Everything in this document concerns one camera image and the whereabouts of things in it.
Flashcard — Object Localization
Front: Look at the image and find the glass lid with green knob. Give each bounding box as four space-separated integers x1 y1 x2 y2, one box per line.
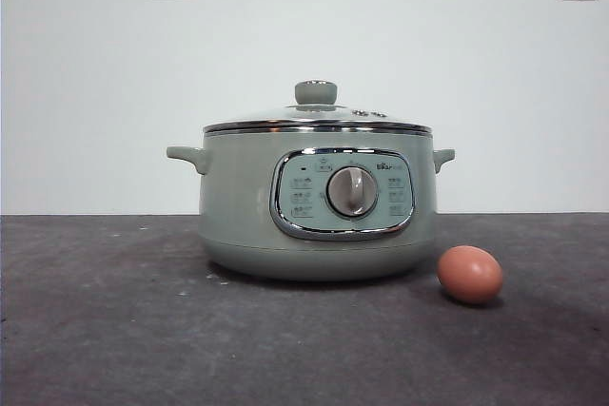
203 79 433 135

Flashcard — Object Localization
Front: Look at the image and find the brown egg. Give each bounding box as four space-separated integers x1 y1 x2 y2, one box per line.
436 244 504 305

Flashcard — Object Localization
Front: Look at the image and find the pale green electric pot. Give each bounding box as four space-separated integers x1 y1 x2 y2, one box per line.
166 131 456 282

